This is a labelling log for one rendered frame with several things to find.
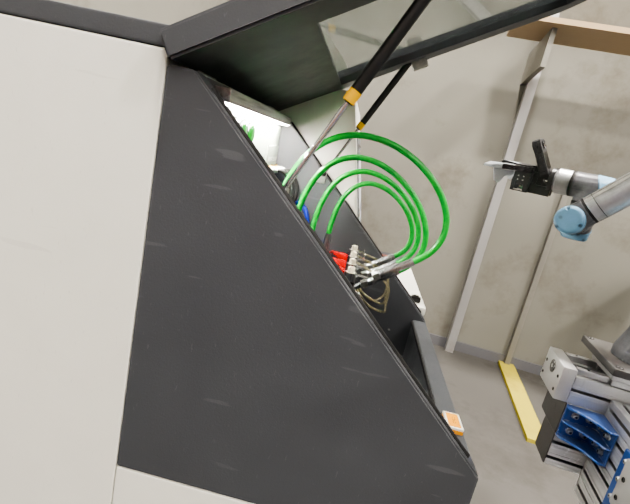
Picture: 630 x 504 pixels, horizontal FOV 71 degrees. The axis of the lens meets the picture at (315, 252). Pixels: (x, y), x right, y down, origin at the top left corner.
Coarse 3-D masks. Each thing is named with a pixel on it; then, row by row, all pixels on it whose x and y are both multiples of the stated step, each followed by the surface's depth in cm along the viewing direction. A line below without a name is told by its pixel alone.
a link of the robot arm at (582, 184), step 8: (576, 176) 127; (584, 176) 126; (592, 176) 126; (600, 176) 125; (568, 184) 128; (576, 184) 127; (584, 184) 126; (592, 184) 125; (600, 184) 123; (568, 192) 129; (576, 192) 128; (584, 192) 126; (592, 192) 125; (576, 200) 128
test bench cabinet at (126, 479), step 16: (128, 480) 76; (144, 480) 76; (160, 480) 76; (128, 496) 77; (144, 496) 77; (160, 496) 76; (176, 496) 76; (192, 496) 75; (208, 496) 75; (224, 496) 75
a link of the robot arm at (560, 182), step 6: (558, 174) 130; (564, 174) 129; (570, 174) 128; (558, 180) 130; (564, 180) 129; (552, 186) 132; (558, 186) 130; (564, 186) 129; (558, 192) 132; (564, 192) 130
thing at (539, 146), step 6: (534, 144) 134; (540, 144) 133; (534, 150) 134; (540, 150) 133; (546, 150) 135; (540, 156) 133; (546, 156) 134; (540, 162) 134; (546, 162) 133; (540, 168) 134; (546, 168) 133; (540, 174) 134; (546, 174) 133
